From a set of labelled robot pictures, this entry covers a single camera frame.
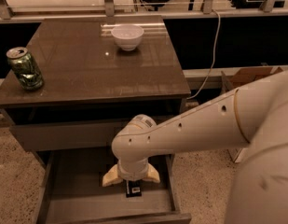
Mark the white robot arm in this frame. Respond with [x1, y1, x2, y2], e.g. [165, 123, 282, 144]
[103, 70, 288, 224]

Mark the open middle drawer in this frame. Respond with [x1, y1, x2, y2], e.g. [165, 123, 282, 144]
[34, 147, 191, 224]

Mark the black rxbar chocolate bar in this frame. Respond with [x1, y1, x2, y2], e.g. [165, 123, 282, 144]
[126, 181, 142, 198]

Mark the cardboard box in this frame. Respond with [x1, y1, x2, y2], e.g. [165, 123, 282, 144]
[220, 66, 284, 164]

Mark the grey drawer cabinet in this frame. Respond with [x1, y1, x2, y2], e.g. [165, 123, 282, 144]
[0, 15, 192, 224]

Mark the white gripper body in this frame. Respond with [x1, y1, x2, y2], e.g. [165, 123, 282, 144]
[117, 160, 148, 181]

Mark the green soda can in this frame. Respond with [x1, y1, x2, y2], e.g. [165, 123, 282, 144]
[7, 47, 44, 91]

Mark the white bowl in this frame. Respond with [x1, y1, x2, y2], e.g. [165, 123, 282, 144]
[111, 24, 144, 51]

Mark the white cable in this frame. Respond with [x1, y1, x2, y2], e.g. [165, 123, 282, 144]
[187, 9, 222, 101]

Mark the closed top drawer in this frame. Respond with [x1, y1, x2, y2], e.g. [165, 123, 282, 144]
[10, 119, 130, 151]

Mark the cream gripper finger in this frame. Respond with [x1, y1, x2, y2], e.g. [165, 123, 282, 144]
[103, 164, 123, 187]
[144, 164, 160, 183]

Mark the metal railing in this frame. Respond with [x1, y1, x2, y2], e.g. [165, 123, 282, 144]
[0, 0, 288, 21]

